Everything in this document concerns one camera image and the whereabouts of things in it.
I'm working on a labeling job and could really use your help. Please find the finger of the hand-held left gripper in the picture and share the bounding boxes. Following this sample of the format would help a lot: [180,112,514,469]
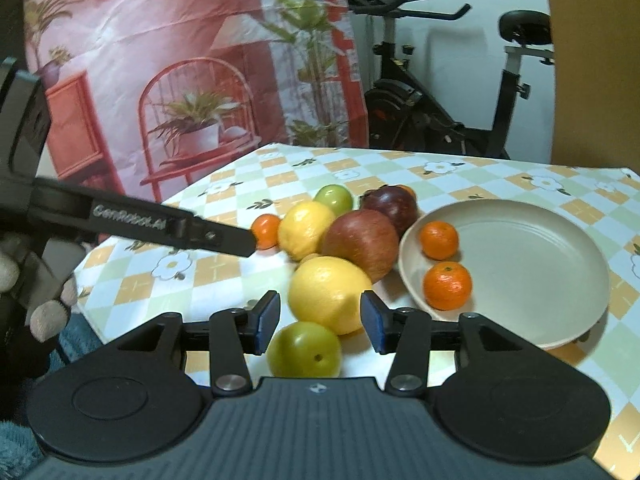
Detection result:
[170,210,257,258]

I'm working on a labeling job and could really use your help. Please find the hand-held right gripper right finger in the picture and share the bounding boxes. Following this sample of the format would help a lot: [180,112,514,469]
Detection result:
[360,290,538,395]

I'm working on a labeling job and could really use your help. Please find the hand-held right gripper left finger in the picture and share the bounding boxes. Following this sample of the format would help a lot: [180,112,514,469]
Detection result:
[107,290,282,397]

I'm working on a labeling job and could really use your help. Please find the smooth small orange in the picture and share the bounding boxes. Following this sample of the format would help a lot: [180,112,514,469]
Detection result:
[250,213,282,251]

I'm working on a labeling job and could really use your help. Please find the round yellow-green fruit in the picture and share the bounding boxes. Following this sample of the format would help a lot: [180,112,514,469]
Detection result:
[266,321,343,378]

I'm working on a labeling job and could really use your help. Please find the yellow lemon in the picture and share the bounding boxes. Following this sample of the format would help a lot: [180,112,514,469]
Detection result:
[287,256,375,336]
[277,201,337,262]

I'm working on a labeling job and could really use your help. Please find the red apple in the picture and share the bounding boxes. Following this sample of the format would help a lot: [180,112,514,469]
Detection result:
[321,209,401,285]

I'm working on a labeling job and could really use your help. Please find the dark purple mangosteen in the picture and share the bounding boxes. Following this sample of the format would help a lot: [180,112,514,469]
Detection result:
[360,185,420,238]

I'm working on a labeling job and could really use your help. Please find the round green fruit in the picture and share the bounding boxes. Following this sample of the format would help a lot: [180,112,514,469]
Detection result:
[314,184,355,215]

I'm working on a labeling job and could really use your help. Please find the beige round plate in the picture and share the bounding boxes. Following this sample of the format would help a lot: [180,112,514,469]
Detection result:
[398,199,612,351]

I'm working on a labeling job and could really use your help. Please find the person's left hand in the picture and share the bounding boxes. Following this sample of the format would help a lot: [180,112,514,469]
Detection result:
[0,237,78,343]

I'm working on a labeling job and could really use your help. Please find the red printed backdrop cloth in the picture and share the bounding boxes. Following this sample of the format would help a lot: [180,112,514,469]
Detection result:
[22,0,368,206]

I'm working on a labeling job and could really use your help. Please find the teal fuzzy cloth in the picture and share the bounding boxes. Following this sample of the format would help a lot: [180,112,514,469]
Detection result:
[0,310,106,480]

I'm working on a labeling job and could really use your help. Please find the black exercise bike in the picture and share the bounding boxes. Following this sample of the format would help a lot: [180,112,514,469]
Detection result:
[345,0,556,161]

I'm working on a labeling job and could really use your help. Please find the wooden door panel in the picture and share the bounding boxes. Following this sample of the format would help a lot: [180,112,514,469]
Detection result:
[542,0,640,171]

